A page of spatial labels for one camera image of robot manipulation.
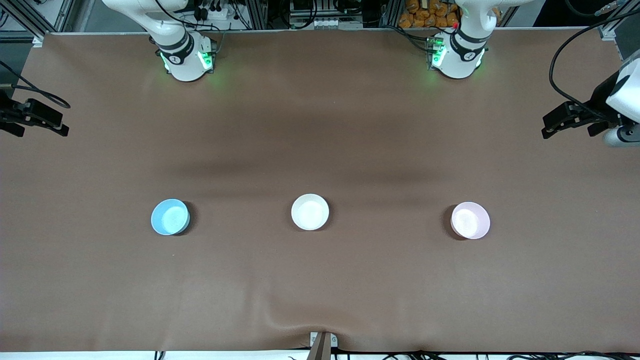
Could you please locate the pink bowl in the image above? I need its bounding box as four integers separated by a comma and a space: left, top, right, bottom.
450, 202, 491, 240

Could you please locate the blue bowl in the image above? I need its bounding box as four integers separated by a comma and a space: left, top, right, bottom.
151, 198, 191, 236

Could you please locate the white bowl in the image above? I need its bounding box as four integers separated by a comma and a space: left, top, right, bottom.
291, 193, 330, 231

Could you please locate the orange snack bag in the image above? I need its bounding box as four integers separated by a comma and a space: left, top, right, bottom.
398, 0, 501, 29

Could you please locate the white power strip with plugs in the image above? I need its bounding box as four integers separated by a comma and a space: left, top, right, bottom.
192, 0, 243, 22

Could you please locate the brown table cloth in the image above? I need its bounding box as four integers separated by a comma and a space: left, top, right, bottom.
0, 27, 640, 353

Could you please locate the white socket strip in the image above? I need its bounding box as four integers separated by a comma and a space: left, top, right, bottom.
295, 17, 363, 30

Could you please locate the metal table clamp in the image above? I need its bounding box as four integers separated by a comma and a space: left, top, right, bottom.
306, 331, 339, 360

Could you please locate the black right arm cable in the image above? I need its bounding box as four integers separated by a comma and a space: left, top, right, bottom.
0, 60, 72, 109

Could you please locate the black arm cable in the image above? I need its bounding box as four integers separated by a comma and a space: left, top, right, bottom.
0, 60, 72, 109
548, 7, 640, 117

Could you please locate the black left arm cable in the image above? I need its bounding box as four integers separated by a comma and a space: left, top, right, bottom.
548, 7, 640, 117

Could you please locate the aluminium frame beam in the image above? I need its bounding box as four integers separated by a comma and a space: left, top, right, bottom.
0, 0, 76, 41
597, 0, 640, 41

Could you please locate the aluminium frame post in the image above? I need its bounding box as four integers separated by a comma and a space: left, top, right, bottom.
244, 0, 268, 30

